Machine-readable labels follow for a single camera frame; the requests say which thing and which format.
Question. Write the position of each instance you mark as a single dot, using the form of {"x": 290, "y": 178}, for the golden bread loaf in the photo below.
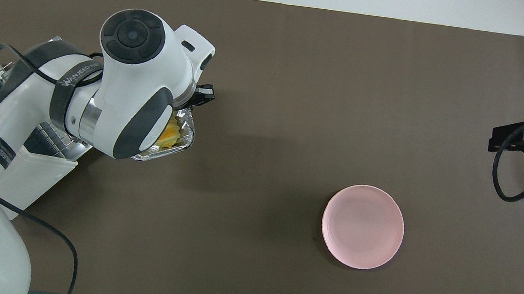
{"x": 171, "y": 133}

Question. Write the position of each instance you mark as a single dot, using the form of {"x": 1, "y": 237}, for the aluminium foil tray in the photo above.
{"x": 185, "y": 132}

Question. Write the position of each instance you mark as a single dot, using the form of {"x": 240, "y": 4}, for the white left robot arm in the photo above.
{"x": 135, "y": 76}

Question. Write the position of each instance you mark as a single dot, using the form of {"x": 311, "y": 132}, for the silver glass oven door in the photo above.
{"x": 55, "y": 39}

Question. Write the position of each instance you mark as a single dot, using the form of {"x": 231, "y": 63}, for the pink round plate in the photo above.
{"x": 362, "y": 227}

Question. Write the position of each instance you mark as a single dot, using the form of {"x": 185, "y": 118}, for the cream toaster oven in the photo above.
{"x": 38, "y": 174}

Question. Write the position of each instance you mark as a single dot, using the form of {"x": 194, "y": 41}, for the brown table mat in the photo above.
{"x": 298, "y": 96}

